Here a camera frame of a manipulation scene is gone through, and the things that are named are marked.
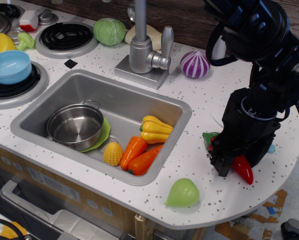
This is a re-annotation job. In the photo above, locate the upper orange toy carrot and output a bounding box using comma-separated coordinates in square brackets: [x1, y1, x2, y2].
[120, 136, 147, 171]

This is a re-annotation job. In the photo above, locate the red white toy piece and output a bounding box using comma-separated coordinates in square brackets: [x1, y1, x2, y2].
[19, 10, 39, 32]

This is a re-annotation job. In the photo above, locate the cream toy potato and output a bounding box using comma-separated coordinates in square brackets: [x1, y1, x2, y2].
[124, 24, 162, 51]

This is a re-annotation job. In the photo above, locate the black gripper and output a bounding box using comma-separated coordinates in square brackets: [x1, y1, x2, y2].
[210, 88, 281, 177]

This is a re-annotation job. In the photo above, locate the blue plastic bowl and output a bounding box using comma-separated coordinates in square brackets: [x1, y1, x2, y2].
[0, 50, 32, 85]

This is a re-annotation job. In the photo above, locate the red toy chili pepper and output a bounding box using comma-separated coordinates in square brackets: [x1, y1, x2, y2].
[202, 132, 254, 185]

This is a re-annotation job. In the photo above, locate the grey metal pole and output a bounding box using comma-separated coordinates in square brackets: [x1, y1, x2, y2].
[206, 36, 228, 67]

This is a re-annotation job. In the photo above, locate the grey stove knob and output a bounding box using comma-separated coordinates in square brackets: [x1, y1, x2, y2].
[38, 9, 59, 26]

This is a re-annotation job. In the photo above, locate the yellow toy bell pepper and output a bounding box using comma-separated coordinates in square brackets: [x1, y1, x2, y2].
[139, 115, 174, 144]

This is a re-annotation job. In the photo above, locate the front left stove burner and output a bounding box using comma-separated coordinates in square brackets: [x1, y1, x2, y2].
[0, 62, 49, 110]

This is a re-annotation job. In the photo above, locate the yellow toy corn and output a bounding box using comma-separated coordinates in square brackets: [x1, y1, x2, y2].
[103, 142, 124, 167]

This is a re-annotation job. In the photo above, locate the purple striped toy onion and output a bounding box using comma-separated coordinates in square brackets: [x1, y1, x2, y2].
[180, 50, 211, 79]

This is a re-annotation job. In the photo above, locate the silver toy faucet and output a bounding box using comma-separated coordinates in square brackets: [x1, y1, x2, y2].
[114, 0, 174, 90]

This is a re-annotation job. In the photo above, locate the green toy broccoli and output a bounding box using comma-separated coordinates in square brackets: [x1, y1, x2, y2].
[16, 32, 35, 52]

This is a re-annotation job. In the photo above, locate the steel sink basin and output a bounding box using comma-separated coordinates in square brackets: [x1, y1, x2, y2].
[10, 70, 192, 186]

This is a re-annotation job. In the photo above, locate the green toy pear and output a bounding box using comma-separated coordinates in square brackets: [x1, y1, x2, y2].
[164, 178, 200, 208]

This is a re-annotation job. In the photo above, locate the yellow toy banana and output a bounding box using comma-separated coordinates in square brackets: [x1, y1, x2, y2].
[0, 33, 16, 53]

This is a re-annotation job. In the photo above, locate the oven door handle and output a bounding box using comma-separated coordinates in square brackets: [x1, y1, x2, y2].
[0, 180, 95, 240]

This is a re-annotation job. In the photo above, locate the small steel pan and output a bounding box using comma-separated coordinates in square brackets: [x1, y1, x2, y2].
[46, 99, 105, 151]

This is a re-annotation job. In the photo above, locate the yellow object bottom left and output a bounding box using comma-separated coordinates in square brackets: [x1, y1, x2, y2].
[0, 221, 28, 239]

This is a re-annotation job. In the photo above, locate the white blue toy knife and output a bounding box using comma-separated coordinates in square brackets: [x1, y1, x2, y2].
[211, 113, 276, 154]

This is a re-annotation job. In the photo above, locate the lower orange toy carrot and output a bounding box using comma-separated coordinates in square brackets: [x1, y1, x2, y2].
[127, 144, 164, 176]

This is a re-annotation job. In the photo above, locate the back left stove burner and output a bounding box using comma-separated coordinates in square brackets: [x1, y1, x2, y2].
[0, 3, 25, 31]

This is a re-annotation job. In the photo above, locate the green plastic plate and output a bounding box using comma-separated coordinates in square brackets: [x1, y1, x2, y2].
[80, 118, 111, 153]

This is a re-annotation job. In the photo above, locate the green toy cabbage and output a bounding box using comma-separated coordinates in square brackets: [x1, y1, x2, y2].
[93, 18, 126, 47]

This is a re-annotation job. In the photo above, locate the orange toy carrot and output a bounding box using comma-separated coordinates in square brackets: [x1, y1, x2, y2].
[127, 144, 164, 176]
[120, 136, 147, 171]

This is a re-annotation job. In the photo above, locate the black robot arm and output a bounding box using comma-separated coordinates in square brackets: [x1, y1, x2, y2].
[204, 0, 299, 177]

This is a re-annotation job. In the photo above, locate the black tape by burner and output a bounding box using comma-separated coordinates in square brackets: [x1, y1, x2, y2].
[64, 59, 78, 69]

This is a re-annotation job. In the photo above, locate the stove burner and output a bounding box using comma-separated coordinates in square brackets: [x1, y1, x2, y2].
[0, 3, 25, 31]
[35, 22, 99, 59]
[0, 62, 49, 110]

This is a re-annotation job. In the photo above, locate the back right stove burner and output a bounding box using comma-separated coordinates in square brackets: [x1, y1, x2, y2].
[35, 22, 99, 59]

